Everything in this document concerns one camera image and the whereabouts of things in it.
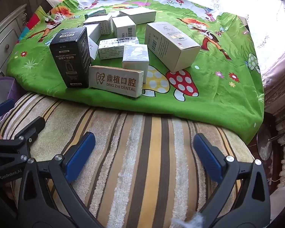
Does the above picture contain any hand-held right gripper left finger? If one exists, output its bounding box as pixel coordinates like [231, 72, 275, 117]
[18, 131, 105, 228]

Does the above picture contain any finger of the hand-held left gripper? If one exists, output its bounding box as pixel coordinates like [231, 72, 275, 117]
[0, 99, 15, 126]
[0, 116, 46, 162]

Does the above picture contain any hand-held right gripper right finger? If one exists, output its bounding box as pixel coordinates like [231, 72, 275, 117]
[193, 133, 272, 228]

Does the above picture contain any purple storage box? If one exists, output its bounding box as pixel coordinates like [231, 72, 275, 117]
[0, 77, 19, 105]

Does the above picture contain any tall black box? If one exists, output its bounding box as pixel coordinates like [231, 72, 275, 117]
[49, 27, 93, 88]

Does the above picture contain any white box with tooth logo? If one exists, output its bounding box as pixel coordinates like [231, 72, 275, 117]
[89, 65, 144, 98]

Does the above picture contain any white box with parrot print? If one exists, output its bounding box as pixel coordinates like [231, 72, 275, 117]
[98, 37, 140, 60]

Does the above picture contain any large white box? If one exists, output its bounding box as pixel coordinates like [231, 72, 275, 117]
[144, 22, 202, 73]

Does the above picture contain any grey white box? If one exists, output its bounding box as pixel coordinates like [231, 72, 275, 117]
[122, 43, 150, 84]

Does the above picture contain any white box with text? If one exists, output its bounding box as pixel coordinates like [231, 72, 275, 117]
[83, 13, 113, 36]

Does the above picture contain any white box with barcode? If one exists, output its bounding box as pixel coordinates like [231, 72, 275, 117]
[112, 16, 137, 39]

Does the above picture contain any long white box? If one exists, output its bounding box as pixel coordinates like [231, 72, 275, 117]
[119, 7, 157, 25]

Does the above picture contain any metal stand base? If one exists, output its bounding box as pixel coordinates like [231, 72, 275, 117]
[256, 123, 285, 161]

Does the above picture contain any striped towel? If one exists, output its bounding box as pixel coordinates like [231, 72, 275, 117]
[0, 91, 255, 228]

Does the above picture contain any printed green blanket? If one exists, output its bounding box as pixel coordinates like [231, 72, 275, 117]
[6, 0, 265, 143]

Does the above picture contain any cream dresser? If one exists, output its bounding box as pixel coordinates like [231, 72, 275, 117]
[0, 3, 29, 82]

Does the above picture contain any white fluff tuft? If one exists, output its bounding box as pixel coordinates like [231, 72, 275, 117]
[173, 212, 201, 228]

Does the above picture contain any teal box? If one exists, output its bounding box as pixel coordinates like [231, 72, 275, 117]
[85, 8, 107, 20]

